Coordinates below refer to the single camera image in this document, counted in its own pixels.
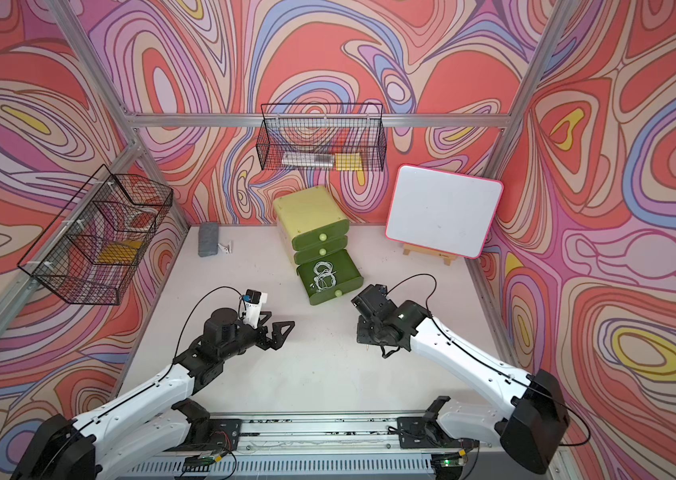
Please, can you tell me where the green circuit board right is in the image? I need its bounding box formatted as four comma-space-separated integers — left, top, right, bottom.
432, 452, 469, 468

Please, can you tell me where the wire basket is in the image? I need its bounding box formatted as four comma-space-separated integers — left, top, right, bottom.
17, 166, 173, 306
256, 101, 387, 171

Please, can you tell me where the yellow item in basket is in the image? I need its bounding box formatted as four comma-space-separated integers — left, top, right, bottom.
95, 240, 143, 266
334, 153, 364, 171

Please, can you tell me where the grey whiteboard eraser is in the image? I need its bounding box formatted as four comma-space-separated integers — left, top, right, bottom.
198, 222, 220, 258

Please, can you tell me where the small white clip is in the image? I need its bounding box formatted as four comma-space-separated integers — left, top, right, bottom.
218, 242, 233, 254

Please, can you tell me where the green circuit board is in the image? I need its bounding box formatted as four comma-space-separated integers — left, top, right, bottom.
432, 452, 469, 468
182, 454, 224, 472

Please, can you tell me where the green circuit board left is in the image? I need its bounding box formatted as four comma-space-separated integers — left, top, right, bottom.
182, 454, 224, 472

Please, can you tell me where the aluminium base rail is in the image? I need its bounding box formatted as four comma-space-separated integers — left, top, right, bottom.
116, 412, 567, 479

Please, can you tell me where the pink framed whiteboard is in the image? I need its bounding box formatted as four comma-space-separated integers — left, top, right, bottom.
385, 165, 504, 259

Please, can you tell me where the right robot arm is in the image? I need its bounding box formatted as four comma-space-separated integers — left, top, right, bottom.
352, 284, 571, 475

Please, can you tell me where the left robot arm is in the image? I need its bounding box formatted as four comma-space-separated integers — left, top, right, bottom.
11, 308, 295, 479

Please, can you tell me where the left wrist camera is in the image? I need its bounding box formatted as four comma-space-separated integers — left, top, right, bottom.
242, 289, 268, 329

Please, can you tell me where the back wire basket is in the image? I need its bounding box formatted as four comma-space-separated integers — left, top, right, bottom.
256, 101, 387, 171

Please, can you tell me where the yellow item in back basket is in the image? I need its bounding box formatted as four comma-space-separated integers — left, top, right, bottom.
334, 153, 364, 171

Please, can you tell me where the wooden whiteboard easel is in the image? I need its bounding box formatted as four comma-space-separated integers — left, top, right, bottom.
403, 243, 460, 266

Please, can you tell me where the left wire basket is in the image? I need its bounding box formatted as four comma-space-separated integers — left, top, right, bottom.
17, 166, 173, 306

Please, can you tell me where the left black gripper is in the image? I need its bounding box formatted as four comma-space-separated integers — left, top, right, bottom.
217, 311, 294, 364

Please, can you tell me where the green yellow drawer cabinet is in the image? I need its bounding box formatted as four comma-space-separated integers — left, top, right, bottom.
273, 186, 364, 306

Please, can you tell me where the yellow item in left basket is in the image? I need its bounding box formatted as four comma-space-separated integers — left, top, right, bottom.
95, 240, 143, 266

